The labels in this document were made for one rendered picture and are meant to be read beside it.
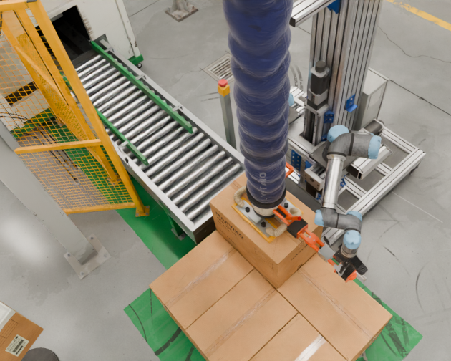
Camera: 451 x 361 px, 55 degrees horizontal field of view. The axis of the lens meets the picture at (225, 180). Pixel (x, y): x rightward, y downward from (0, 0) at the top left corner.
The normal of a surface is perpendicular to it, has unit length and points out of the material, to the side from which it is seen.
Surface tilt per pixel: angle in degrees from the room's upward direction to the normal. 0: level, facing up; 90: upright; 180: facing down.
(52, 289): 0
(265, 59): 76
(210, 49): 0
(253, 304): 0
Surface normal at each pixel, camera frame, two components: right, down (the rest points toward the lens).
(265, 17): 0.07, 0.69
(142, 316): -0.10, -0.55
